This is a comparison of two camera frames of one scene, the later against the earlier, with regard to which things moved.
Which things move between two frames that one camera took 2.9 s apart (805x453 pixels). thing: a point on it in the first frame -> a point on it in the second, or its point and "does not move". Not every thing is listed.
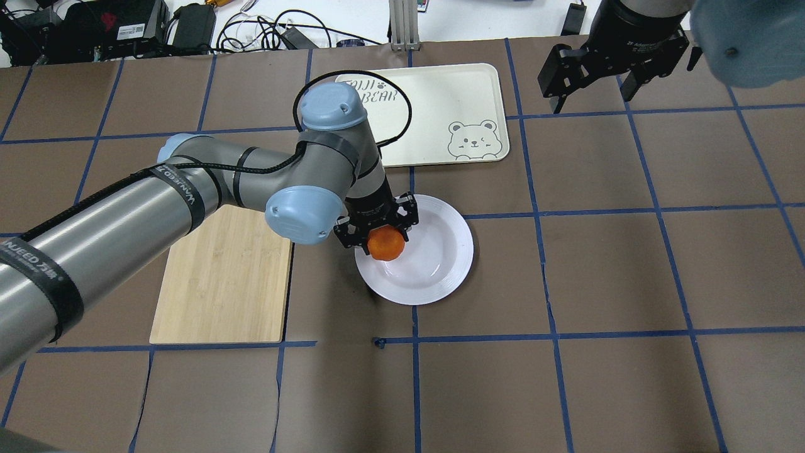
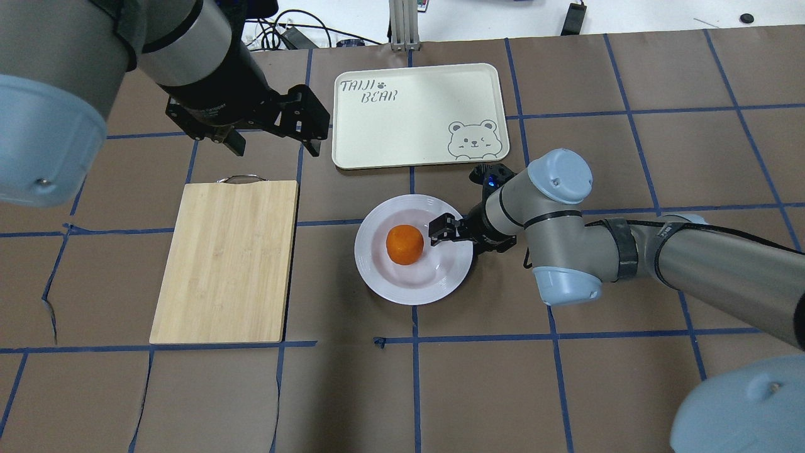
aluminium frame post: [404, 25] does not move
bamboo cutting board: [226, 282] does not move
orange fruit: [386, 243] -> [404, 244]
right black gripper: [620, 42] -> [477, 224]
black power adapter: [574, 19] does not move
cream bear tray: [457, 113] does not move
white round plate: [435, 260] does not move
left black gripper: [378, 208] -> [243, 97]
